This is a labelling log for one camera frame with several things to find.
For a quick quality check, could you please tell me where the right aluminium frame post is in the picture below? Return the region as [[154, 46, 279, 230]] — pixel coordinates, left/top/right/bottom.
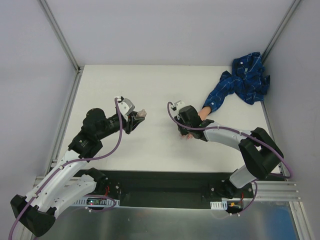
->
[[261, 0, 303, 65]]

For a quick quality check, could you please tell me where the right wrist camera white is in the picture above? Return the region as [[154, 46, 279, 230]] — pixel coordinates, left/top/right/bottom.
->
[[170, 100, 186, 112]]

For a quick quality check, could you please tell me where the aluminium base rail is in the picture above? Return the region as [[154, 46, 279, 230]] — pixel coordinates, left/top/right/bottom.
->
[[31, 174, 301, 202]]

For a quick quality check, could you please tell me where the mannequin hand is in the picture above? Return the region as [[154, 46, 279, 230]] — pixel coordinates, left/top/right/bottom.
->
[[180, 106, 212, 140]]

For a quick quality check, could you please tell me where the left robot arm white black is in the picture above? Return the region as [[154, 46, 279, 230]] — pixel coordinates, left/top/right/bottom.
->
[[8, 107, 147, 239]]

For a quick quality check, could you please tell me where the right white cable duct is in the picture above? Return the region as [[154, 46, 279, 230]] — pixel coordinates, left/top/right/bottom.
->
[[209, 200, 244, 211]]

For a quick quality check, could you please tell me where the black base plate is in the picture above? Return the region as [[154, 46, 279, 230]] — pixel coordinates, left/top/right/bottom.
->
[[72, 169, 253, 208]]

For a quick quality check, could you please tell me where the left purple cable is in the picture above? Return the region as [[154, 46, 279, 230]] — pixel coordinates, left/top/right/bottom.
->
[[8, 96, 126, 240]]

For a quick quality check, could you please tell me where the left white cable duct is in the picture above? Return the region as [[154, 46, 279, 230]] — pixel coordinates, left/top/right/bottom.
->
[[71, 196, 120, 208]]

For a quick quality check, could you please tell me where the aluminium frame post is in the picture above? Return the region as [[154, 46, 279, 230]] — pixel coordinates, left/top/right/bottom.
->
[[37, 0, 85, 73], [261, 0, 303, 65]]

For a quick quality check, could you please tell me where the purple cable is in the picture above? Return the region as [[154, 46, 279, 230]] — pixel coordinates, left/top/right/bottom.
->
[[8, 96, 126, 240], [166, 101, 293, 217]]

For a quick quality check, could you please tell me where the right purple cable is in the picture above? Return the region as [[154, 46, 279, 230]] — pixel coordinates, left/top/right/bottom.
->
[[166, 101, 293, 217]]

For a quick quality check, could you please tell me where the clear nail polish bottle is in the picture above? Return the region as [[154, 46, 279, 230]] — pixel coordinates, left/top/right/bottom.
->
[[136, 109, 147, 118]]

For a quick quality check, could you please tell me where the left aluminium frame post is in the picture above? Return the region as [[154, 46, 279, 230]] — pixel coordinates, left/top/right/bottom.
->
[[37, 0, 85, 73]]

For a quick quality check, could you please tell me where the white cable duct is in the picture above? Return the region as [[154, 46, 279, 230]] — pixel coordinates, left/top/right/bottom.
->
[[209, 200, 244, 211], [71, 196, 120, 208]]

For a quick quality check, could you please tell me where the blue plaid shirt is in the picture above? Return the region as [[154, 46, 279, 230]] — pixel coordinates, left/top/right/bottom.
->
[[202, 52, 271, 113]]

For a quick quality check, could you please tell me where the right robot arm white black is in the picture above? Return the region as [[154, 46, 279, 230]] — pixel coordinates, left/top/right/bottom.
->
[[171, 105, 284, 199]]

